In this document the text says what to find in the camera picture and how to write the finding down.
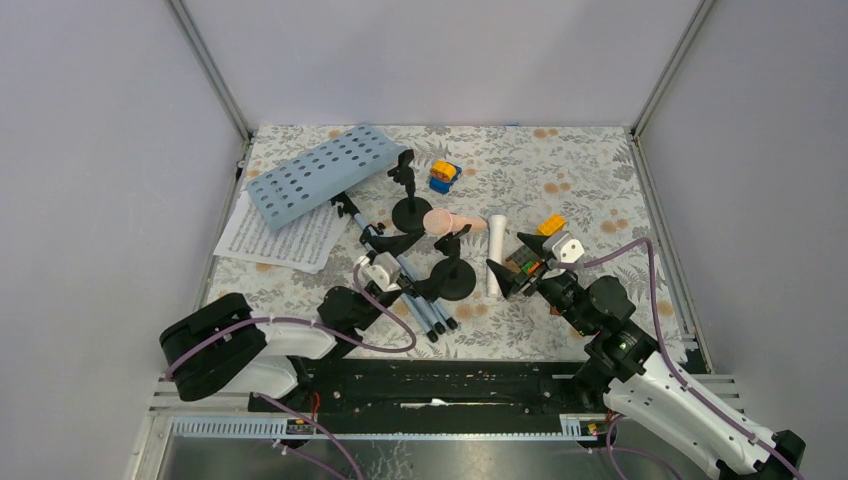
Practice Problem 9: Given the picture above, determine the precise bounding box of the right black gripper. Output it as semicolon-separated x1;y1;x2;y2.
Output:
484;232;593;336

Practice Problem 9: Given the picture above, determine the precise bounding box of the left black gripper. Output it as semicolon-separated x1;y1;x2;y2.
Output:
354;231;455;332

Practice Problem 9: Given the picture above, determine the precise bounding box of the white toy microphone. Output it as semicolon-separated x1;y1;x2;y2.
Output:
486;211;507;298

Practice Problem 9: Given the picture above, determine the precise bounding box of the pink toy microphone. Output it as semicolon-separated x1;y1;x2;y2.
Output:
422;208;488;237

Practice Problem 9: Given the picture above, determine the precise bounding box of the sheet music page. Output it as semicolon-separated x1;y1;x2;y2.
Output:
213;192;349;274

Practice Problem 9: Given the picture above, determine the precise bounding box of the light blue music stand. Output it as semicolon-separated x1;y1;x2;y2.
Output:
245;122;460;344

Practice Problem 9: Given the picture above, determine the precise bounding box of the yellow toy block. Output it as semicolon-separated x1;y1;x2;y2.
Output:
536;214;566;236

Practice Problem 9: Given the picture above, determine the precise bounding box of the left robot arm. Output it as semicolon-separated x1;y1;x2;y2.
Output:
159;230;424;411

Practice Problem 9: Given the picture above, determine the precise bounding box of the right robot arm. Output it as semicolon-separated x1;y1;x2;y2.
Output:
487;232;806;479

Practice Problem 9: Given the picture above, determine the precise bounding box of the floral table mat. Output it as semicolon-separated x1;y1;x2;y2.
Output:
202;125;686;363

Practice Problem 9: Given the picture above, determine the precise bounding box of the blue yellow toy figure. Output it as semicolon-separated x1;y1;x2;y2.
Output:
428;160;462;195

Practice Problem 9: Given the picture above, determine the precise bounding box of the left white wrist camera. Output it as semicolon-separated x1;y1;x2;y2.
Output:
357;252;402;292

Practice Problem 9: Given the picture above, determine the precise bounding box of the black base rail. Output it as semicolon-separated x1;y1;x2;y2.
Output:
278;358;616;435

